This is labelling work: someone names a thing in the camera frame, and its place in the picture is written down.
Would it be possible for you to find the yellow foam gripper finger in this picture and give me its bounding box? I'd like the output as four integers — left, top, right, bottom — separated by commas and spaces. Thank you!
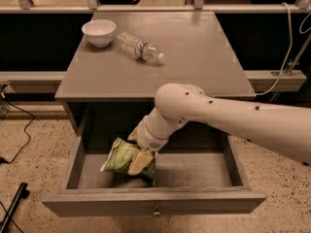
127, 129, 137, 142
128, 150, 154, 176

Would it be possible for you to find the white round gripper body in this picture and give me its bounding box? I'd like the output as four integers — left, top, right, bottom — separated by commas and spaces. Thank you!
136, 117, 169, 151

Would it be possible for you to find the green jalapeno chip bag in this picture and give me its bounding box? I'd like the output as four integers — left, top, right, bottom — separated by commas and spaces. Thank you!
100, 138, 156, 185

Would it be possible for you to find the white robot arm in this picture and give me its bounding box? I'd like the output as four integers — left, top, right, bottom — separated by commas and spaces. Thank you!
128, 83, 311, 165

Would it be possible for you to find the open grey top drawer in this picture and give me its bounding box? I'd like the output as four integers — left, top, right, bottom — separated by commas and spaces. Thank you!
42, 106, 268, 217

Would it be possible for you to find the grey wooden cabinet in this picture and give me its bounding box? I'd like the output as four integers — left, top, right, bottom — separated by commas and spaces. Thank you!
55, 11, 255, 128

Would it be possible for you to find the clear plastic water bottle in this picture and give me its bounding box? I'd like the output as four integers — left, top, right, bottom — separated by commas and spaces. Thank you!
116, 31, 165, 65

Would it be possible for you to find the white ceramic bowl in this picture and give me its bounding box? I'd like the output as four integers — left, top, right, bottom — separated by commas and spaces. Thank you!
82, 19, 117, 48

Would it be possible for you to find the black bar on floor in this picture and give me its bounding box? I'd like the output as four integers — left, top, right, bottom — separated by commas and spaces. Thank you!
0, 183, 30, 233

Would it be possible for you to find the black cable on floor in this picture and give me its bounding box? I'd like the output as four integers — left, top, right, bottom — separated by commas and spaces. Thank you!
0, 90, 37, 165

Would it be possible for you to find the metal railing frame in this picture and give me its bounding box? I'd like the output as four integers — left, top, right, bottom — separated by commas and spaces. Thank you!
0, 0, 311, 16

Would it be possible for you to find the white cable on right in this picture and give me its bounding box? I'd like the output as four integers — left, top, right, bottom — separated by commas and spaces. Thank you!
255, 1, 311, 97

